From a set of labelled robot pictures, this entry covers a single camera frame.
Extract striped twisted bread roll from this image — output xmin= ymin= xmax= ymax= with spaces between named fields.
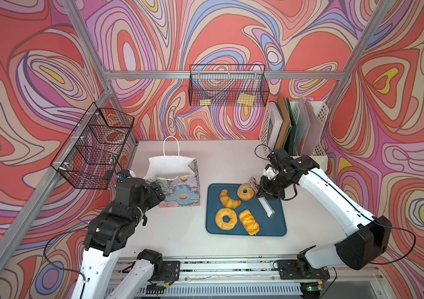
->
xmin=239 ymin=209 xmax=260 ymax=235

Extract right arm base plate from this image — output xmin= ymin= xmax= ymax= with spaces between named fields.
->
xmin=272 ymin=245 xmax=330 ymax=281

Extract pale pink folder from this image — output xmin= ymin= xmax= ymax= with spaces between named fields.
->
xmin=298 ymin=98 xmax=324 ymax=156

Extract metal serving tongs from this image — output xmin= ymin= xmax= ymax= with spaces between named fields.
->
xmin=248 ymin=177 xmax=275 ymax=218

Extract small yellow sticky note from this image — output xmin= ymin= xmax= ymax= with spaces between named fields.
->
xmin=199 ymin=99 xmax=211 ymax=106

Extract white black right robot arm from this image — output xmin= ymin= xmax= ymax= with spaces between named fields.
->
xmin=257 ymin=148 xmax=392 ymax=276

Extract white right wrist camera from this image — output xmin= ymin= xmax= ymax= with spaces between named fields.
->
xmin=263 ymin=166 xmax=278 ymax=180

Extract floral paper gift bag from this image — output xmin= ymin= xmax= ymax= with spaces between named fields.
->
xmin=144 ymin=136 xmax=200 ymax=208

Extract golden croissant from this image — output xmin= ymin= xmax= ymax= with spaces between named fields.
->
xmin=219 ymin=189 xmax=241 ymax=209

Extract black wire basket back wall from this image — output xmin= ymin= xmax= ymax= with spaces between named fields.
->
xmin=188 ymin=62 xmax=270 ymax=107

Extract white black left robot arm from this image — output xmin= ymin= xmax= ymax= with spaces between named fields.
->
xmin=72 ymin=178 xmax=165 ymax=299

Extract green circuit board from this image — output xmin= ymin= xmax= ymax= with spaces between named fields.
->
xmin=146 ymin=284 xmax=170 ymax=295

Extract teal plastic tray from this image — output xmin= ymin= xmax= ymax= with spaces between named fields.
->
xmin=206 ymin=183 xmax=287 ymax=237

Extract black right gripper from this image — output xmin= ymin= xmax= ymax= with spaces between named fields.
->
xmin=255 ymin=172 xmax=294 ymax=200

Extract white perforated file organizer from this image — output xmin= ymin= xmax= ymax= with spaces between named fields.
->
xmin=259 ymin=96 xmax=329 ymax=170

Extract grey portrait book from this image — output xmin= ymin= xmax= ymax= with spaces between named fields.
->
xmin=267 ymin=112 xmax=283 ymax=150

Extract glazed ring donut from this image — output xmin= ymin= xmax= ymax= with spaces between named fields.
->
xmin=237 ymin=183 xmax=255 ymax=201
xmin=215 ymin=208 xmax=238 ymax=230

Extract dark green folder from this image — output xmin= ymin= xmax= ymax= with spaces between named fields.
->
xmin=284 ymin=101 xmax=299 ymax=155

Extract black wire basket side wall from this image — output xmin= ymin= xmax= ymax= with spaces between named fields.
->
xmin=51 ymin=103 xmax=135 ymax=189

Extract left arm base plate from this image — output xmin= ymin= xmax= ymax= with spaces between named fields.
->
xmin=137 ymin=249 xmax=181 ymax=282

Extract large yellow sticky note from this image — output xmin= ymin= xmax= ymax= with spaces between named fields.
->
xmin=237 ymin=93 xmax=256 ymax=106

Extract brown folder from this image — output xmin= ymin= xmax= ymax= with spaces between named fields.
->
xmin=274 ymin=94 xmax=292 ymax=150

